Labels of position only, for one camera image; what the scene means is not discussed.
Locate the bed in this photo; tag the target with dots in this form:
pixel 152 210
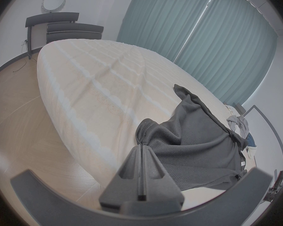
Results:
pixel 96 90

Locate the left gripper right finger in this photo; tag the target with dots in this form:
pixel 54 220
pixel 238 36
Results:
pixel 160 180

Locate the dark grey dressing table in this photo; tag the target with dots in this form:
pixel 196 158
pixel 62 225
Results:
pixel 51 18

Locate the white printed pillow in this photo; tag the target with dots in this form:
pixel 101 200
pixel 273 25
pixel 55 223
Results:
pixel 229 108

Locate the grey bedside table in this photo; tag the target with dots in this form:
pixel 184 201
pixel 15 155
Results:
pixel 240 108

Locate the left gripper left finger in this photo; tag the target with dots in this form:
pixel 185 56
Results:
pixel 127 178

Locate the blue-green curtain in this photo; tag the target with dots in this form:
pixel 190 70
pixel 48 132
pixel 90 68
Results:
pixel 160 20
pixel 226 55

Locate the pile of clothes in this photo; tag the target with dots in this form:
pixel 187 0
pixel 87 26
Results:
pixel 240 126

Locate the black T-shirt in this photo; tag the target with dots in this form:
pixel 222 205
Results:
pixel 198 149

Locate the round white mirror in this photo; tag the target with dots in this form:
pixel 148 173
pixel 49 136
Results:
pixel 54 0

